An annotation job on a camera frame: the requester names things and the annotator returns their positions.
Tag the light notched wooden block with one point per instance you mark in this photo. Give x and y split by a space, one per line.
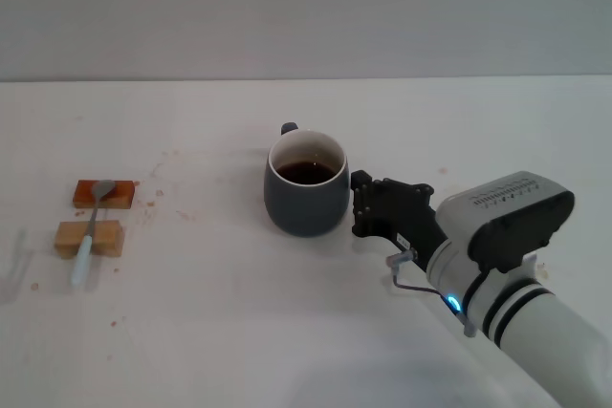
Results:
110 236

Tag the grey ceramic cup with coffee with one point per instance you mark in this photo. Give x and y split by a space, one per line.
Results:
306 207

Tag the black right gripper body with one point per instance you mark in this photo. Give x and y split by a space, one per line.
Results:
421 231

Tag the reddish brown wooden block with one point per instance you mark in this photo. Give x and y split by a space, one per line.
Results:
122 194

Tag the right wrist camera housing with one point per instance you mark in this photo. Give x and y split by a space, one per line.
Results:
516 207

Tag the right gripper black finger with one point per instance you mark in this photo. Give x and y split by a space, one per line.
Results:
397 195
368 224

